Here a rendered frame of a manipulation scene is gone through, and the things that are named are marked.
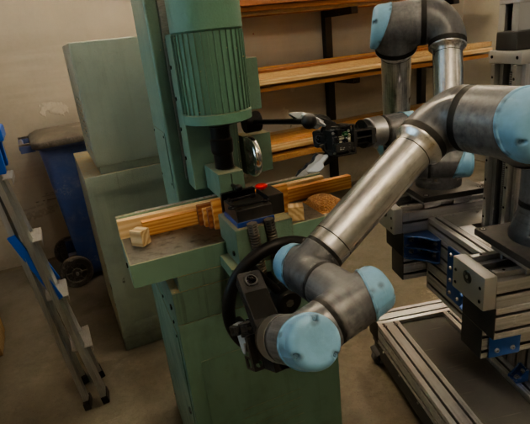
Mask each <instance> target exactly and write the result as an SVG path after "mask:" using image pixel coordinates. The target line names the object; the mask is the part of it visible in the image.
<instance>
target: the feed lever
mask: <svg viewBox="0 0 530 424"><path fill-rule="evenodd" d="M316 123H317V119H316V117H315V116H314V115H313V114H305V115H304V116H303V117H302V119H262V116H261V114H260V113H259V112H258V111H252V117H251V118H249V119H246V120H244V121H242V122H241V127H242V129H243V131H244V132H245V133H252V132H257V131H261V130H262V125H303V127H304V128H306V129H308V130H309V129H313V128H314V127H315V126H316Z"/></svg>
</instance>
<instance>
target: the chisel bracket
mask: <svg viewBox="0 0 530 424"><path fill-rule="evenodd" d="M204 170H205V175H206V181H207V186H208V188H209V189H210V190H211V191H212V192H213V193H214V194H216V195H217V196H218V197H219V198H220V193H225V192H229V191H233V190H235V189H234V188H233V187H232V186H231V184H232V183H234V184H240V185H241V186H242V188H245V187H246V186H245V180H244V173H243V170H242V169H240V168H239V167H237V166H236V165H234V167H231V168H227V169H216V168H215V163H210V164H205V165H204Z"/></svg>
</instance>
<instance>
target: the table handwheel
mask: <svg viewBox="0 0 530 424"><path fill-rule="evenodd" d="M306 238H307V237H305V236H283V237H279V238H276V239H273V240H271V241H267V242H265V243H263V244H262V245H260V246H258V247H257V248H255V249H254V250H252V251H251V252H250V253H248V254H247V255H246V256H245V257H244V258H243V259H242V260H241V261H240V263H239V264H238V265H237V266H236V268H235V269H234V271H233V273H232V274H231V276H230V278H229V280H228V282H227V284H226V286H225V291H224V294H223V300H222V316H223V321H224V324H225V329H226V330H227V332H228V334H229V336H230V337H231V339H232V340H233V341H234V343H235V344H236V345H237V346H239V347H241V346H240V343H239V340H238V337H237V336H236V337H233V336H232V335H231V333H230V329H229V327H230V326H232V325H233V324H235V323H236V322H235V318H236V296H237V293H238V289H237V287H236V279H237V275H238V274H239V273H246V272H250V271H253V270H259V271H260V272H261V274H262V277H263V279H264V281H265V284H266V285H267V286H268V291H269V293H270V295H271V297H272V300H273V303H274V305H275V307H276V309H277V312H278V313H279V314H292V313H294V312H295V311H296V310H297V309H298V308H299V306H300V303H301V297H300V296H299V295H297V294H296V293H295V292H293V291H291V290H289V289H287V288H286V286H285V285H284V284H283V283H281V282H280V281H279V280H278V279H277V278H276V277H275V276H274V275H273V274H272V273H271V272H270V271H269V272H268V273H267V275H266V274H265V273H264V272H263V271H262V270H261V269H260V268H259V267H258V266H257V264H258V263H259V262H261V261H262V260H263V259H264V258H265V257H268V256H270V255H272V254H274V253H275V252H278V250H279V249H280V248H281V247H283V246H286V245H288V244H289V243H297V244H301V243H302V242H303V241H304V240H305V239H306Z"/></svg>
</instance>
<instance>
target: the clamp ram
mask: <svg viewBox="0 0 530 424"><path fill-rule="evenodd" d="M250 193H255V188H254V187H248V188H243V189H242V191H240V192H237V191H235V190H233V191H229V192H225V193H220V201H221V206H222V212H223V213H224V211H225V206H224V200H227V198H229V199H233V198H237V197H241V196H245V195H248V194H250Z"/></svg>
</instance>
